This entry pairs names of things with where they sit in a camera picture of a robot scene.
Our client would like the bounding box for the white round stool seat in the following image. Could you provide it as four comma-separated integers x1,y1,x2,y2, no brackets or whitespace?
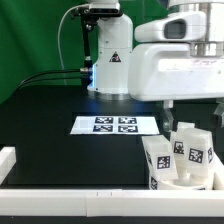
149,165,214,190

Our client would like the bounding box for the grey camera cable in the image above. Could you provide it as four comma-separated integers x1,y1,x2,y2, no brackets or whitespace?
56,4,90,87

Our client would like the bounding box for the white left barrier wall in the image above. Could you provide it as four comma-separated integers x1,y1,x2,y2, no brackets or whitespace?
0,147,16,185

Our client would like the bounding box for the black cable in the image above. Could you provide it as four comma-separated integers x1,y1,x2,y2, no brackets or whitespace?
16,68,92,91
16,77,92,93

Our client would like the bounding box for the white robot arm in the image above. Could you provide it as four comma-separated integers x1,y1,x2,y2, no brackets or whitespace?
128,0,224,130

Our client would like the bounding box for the black cable lower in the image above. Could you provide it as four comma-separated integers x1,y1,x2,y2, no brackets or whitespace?
16,77,92,93

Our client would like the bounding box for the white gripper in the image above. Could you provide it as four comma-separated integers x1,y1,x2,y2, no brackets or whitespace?
128,43,224,132

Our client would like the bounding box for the white marker sheet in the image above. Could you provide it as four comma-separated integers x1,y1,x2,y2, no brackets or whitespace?
71,116,159,135

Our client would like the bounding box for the black camera stand pole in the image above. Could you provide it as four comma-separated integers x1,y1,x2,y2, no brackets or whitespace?
81,16,97,87

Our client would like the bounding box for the white front barrier wall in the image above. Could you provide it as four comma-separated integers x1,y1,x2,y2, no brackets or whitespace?
0,189,224,217

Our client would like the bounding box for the black camera on stand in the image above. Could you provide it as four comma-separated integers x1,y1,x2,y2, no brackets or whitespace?
81,3,122,17

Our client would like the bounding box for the green backdrop curtain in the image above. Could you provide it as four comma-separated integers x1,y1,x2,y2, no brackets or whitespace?
0,0,171,105

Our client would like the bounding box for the black cable upper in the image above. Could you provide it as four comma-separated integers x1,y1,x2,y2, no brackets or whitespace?
16,68,92,91

